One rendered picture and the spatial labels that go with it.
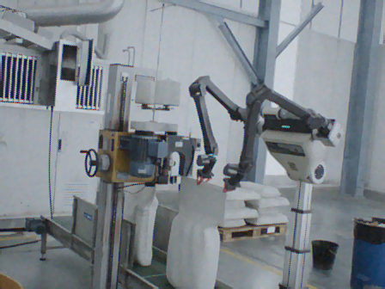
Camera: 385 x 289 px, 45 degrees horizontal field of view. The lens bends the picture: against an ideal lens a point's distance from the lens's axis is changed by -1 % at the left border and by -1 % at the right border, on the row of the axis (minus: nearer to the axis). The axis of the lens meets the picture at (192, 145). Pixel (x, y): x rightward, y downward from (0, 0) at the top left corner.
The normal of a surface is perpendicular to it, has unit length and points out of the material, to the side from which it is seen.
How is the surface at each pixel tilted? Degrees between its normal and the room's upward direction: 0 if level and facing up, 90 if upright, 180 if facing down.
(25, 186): 90
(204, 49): 90
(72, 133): 90
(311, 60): 90
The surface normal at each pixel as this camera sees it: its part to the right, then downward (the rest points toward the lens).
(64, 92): 0.59, 0.10
